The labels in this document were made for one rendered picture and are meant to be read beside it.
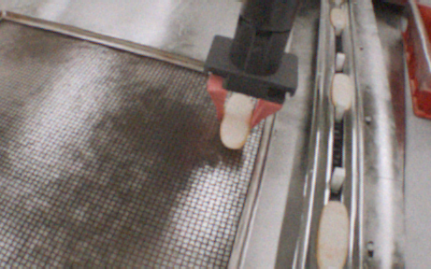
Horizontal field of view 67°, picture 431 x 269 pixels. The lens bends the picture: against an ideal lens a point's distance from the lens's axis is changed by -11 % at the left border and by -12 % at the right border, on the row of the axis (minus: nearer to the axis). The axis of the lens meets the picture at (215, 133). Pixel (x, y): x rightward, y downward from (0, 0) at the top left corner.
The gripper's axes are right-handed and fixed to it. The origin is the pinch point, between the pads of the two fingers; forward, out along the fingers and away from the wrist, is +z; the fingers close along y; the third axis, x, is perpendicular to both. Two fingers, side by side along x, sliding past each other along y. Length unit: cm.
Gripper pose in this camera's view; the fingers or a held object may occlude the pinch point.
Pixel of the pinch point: (237, 117)
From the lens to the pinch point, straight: 46.9
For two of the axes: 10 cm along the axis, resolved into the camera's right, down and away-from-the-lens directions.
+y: -9.7, -2.4, 0.0
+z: -1.7, 6.6, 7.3
